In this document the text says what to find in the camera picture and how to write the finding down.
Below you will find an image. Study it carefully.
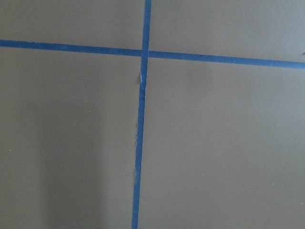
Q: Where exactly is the brown paper table cover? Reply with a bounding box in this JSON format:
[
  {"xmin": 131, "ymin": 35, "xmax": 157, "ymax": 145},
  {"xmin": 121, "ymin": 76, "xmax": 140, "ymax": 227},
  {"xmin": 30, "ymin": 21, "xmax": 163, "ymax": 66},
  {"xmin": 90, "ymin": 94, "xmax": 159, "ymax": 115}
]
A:
[{"xmin": 0, "ymin": 0, "xmax": 305, "ymax": 229}]

